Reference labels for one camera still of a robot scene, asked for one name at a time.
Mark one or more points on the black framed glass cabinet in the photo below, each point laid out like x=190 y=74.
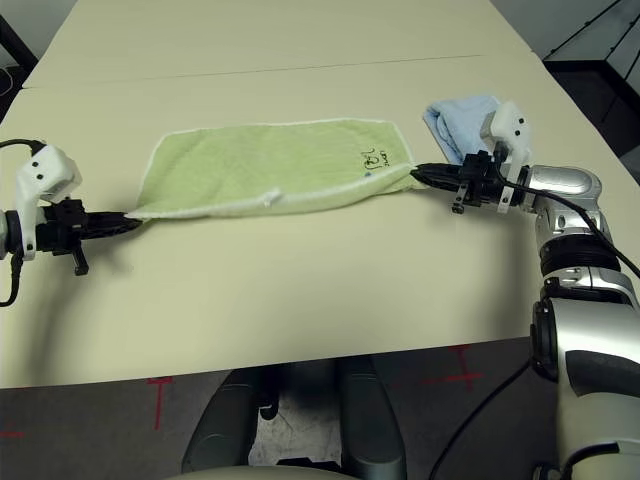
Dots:
x=590 y=75

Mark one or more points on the beige side table black frame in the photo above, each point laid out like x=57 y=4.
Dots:
x=20 y=42

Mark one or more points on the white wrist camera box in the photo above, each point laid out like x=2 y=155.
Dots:
x=45 y=167
x=510 y=125

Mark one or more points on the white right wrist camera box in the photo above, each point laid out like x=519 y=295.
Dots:
x=510 y=125

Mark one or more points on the folded light blue towel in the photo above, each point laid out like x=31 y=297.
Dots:
x=460 y=125

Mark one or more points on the beige robot torso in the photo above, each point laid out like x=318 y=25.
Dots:
x=250 y=474

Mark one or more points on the dark grey robot leg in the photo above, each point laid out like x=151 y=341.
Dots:
x=370 y=425
x=220 y=425

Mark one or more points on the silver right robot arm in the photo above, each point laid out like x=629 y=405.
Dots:
x=565 y=185

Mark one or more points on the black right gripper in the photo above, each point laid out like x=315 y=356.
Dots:
x=482 y=185

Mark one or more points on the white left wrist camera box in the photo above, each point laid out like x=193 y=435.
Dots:
x=45 y=167

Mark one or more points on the dark grey robot right leg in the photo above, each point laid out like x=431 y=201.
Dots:
x=370 y=425

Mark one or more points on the green towel with white trim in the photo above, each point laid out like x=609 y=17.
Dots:
x=280 y=165

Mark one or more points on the dark grey robot left leg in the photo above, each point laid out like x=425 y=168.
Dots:
x=220 y=425

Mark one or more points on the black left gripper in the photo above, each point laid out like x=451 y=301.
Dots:
x=62 y=227

